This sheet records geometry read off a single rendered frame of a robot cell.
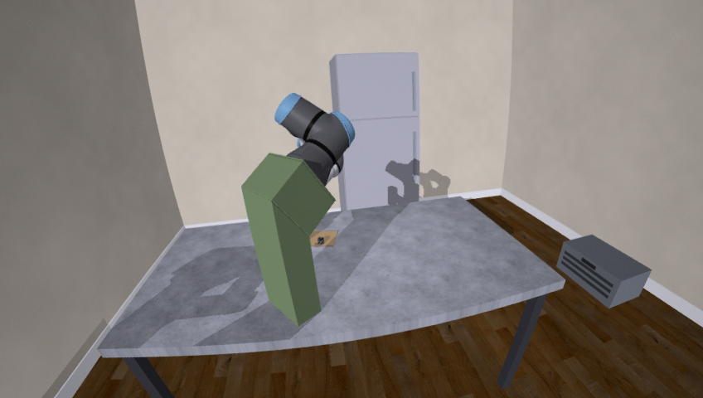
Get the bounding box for tan flat mat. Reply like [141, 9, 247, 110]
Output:
[310, 231, 337, 246]

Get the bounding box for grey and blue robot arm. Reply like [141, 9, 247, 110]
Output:
[274, 93, 355, 186]

